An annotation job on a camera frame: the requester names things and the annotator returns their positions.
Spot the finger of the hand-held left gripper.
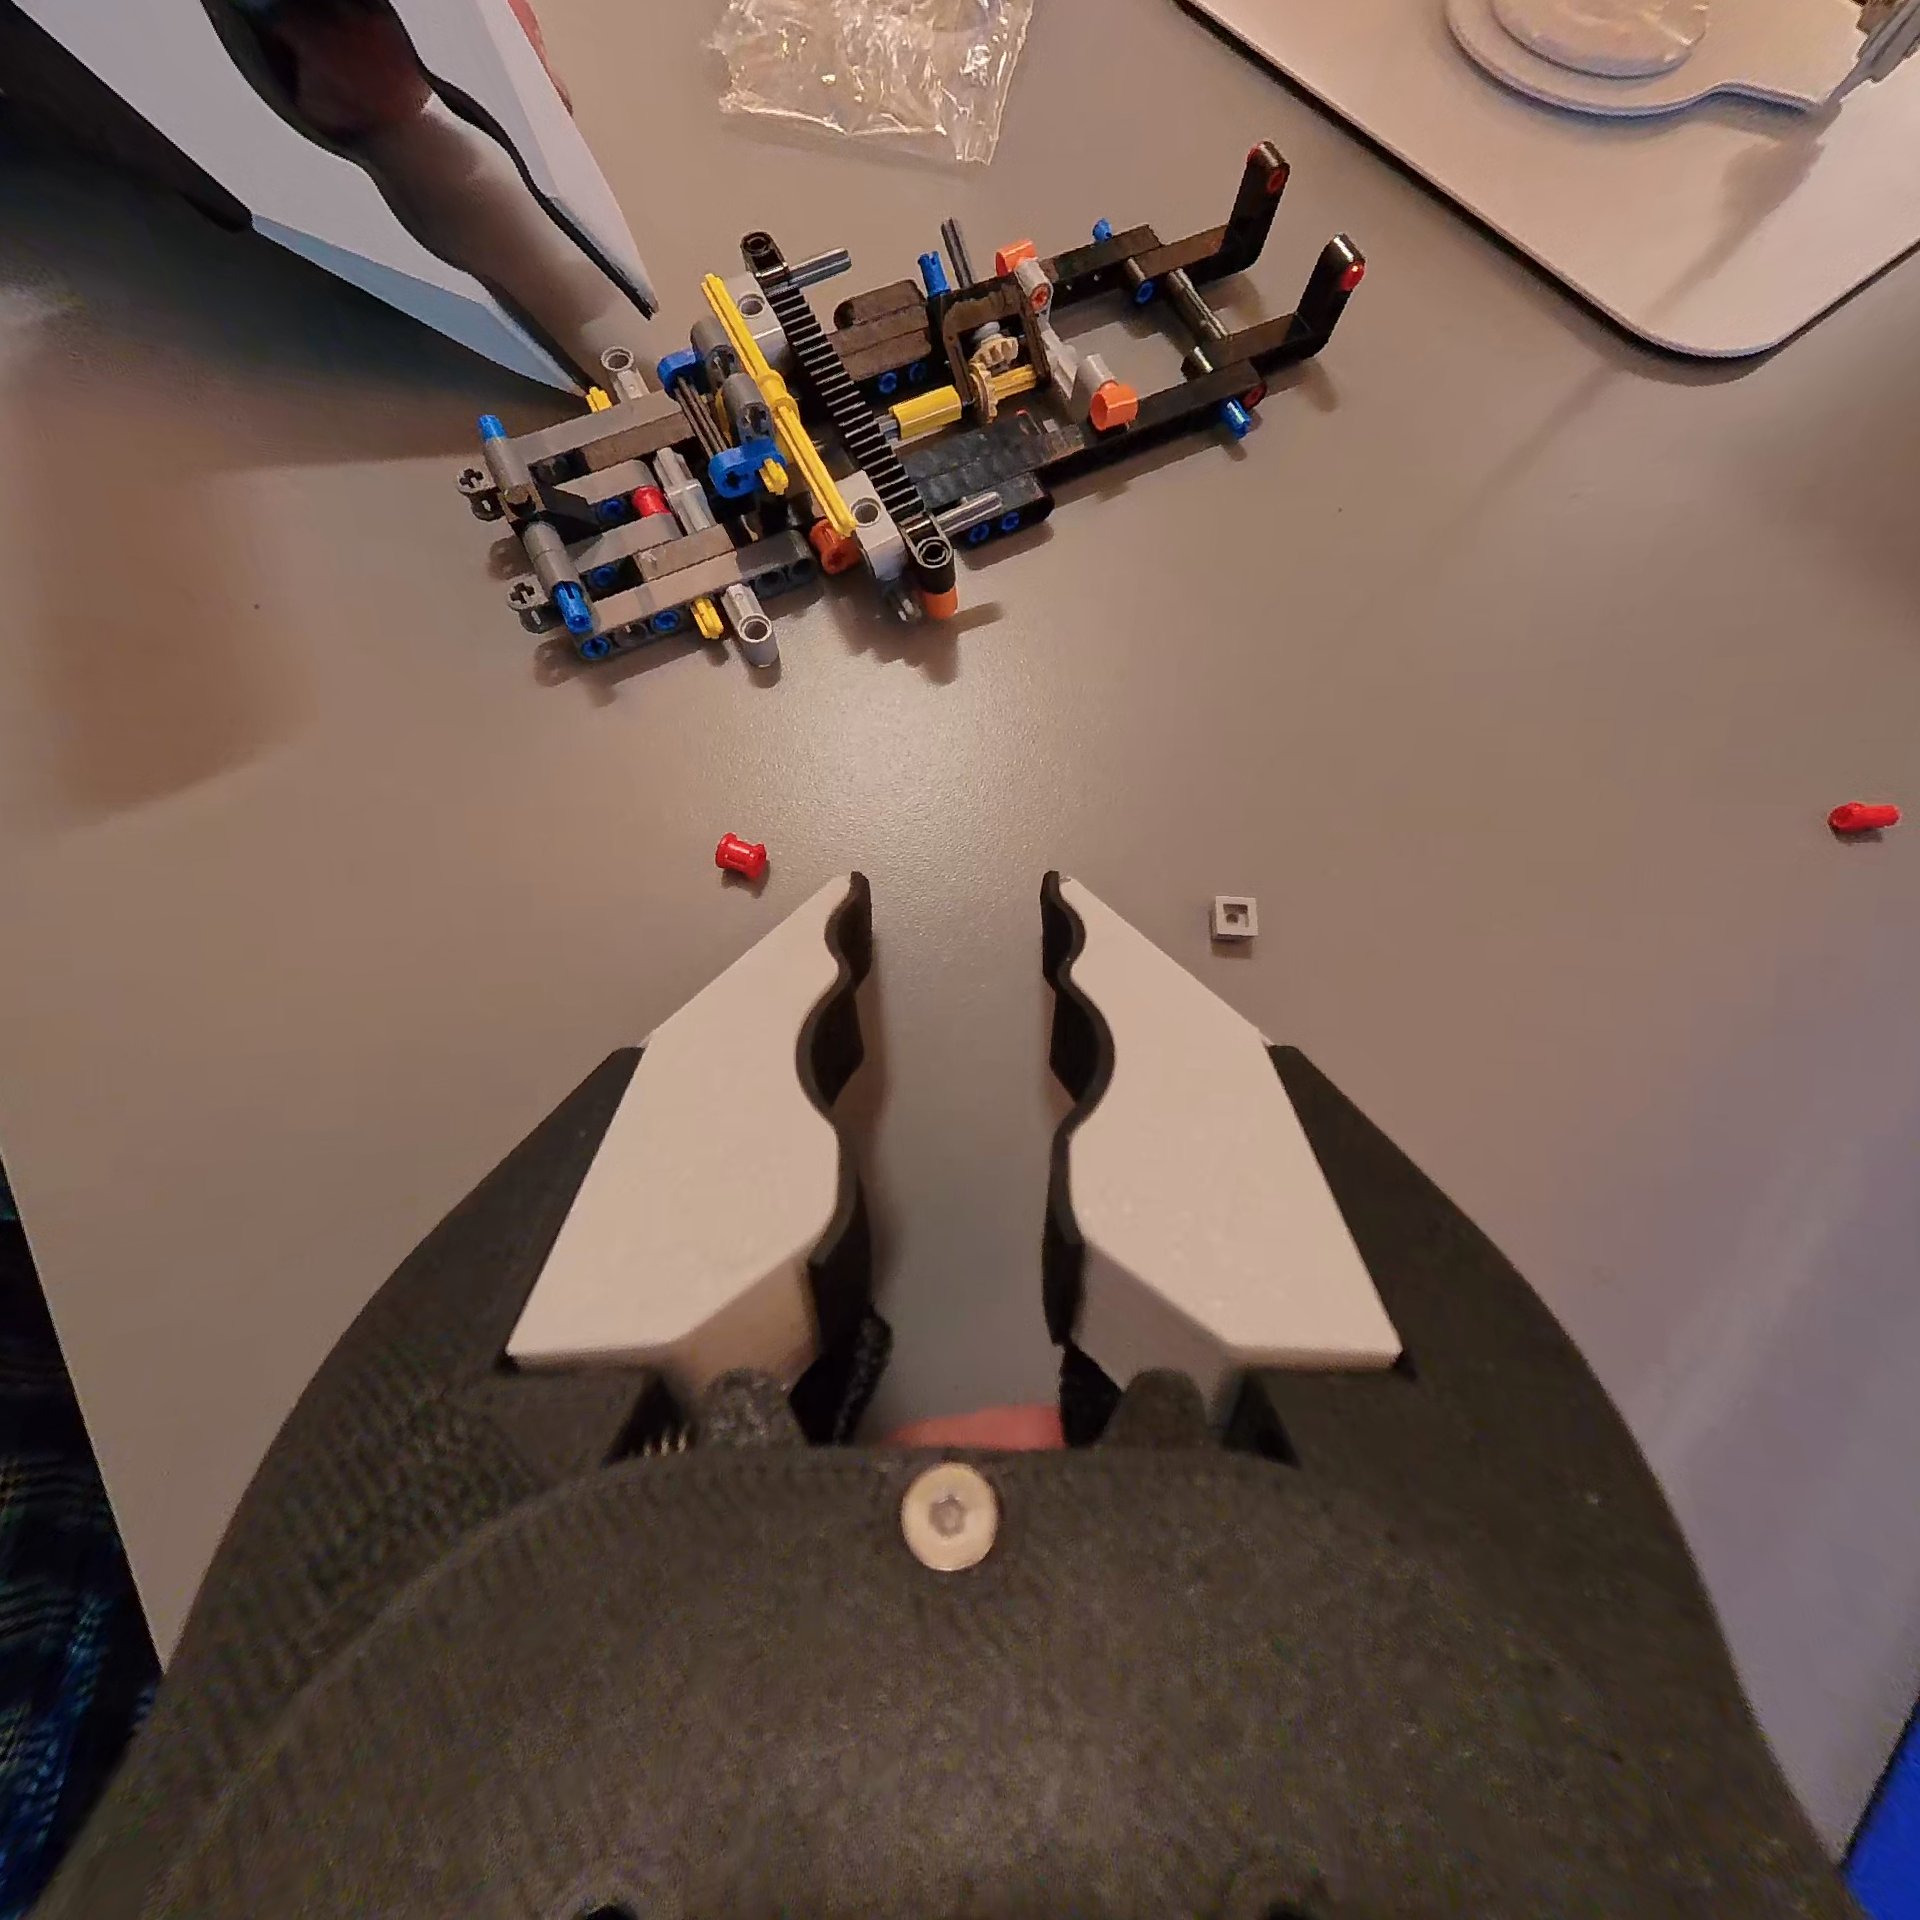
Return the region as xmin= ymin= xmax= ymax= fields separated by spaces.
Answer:
xmin=21 ymin=0 xmax=601 ymax=399
xmin=209 ymin=0 xmax=657 ymax=320

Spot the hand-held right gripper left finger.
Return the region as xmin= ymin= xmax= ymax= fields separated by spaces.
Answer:
xmin=507 ymin=870 xmax=891 ymax=1411

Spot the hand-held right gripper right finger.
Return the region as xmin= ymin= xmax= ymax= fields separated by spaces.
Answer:
xmin=1041 ymin=870 xmax=1404 ymax=1401

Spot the multicoloured lego chassis assembly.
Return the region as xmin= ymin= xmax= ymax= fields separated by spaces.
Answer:
xmin=457 ymin=141 xmax=1367 ymax=672

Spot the clear plastic bag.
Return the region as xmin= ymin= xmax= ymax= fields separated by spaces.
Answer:
xmin=707 ymin=0 xmax=1035 ymax=169

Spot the person's plaid clothing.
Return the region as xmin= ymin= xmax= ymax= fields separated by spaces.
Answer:
xmin=0 ymin=1156 xmax=161 ymax=1920

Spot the blue object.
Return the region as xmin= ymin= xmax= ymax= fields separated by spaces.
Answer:
xmin=1841 ymin=1755 xmax=1920 ymax=1920

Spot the white book stand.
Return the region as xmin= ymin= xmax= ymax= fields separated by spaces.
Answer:
xmin=1186 ymin=0 xmax=1920 ymax=359

